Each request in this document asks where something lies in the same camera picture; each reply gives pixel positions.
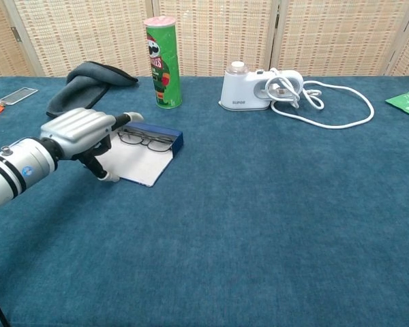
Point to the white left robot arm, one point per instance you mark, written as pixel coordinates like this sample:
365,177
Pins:
13,170

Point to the black screen hinge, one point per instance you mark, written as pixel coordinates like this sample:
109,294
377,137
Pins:
16,34

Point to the grey folded cloth pouch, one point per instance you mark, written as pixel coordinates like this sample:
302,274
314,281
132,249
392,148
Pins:
85,88

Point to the white handheld garment steamer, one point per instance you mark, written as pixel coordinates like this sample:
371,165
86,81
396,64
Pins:
238,88

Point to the black thin-frame eyeglasses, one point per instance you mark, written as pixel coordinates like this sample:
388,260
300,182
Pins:
131,138

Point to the blue glasses case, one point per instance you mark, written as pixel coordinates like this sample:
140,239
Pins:
139,167

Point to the blue table cloth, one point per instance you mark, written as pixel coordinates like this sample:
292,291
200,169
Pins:
259,204

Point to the green Pringles can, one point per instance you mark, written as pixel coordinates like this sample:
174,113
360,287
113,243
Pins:
163,68

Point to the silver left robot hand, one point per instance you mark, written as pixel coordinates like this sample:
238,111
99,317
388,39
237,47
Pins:
75,133

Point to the woven bamboo folding screen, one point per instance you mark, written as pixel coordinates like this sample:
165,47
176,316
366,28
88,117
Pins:
225,34

